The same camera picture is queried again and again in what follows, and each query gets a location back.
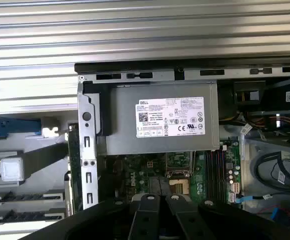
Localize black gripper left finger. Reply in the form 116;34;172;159
19;176;162;240

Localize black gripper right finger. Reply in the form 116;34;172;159
160;176;290;240

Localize motherboard RAM slot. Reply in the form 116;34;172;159
214;149;220;202
219;149;227;202
201;149;209;202
207;149;214;202

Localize CPU socket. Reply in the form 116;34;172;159
168;177;191;196

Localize metal socket cover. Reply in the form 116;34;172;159
165;150;195;179

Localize green motherboard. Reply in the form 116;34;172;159
104;138;243;205

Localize grey power supply unit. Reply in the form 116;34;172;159
96;80;221;156

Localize silver CPU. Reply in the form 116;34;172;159
0;157;25;181

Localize black open PC case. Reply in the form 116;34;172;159
74;62;290;237

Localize grey parts rack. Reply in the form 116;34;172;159
0;116;83;223

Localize hard disk in blue carrier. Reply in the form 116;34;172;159
0;117;40;138

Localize blue ended data cable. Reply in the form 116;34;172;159
236;192;290;204

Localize thick black cable loop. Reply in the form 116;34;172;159
256;149;290;192

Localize orange red power wires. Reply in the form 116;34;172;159
244;112;290;135

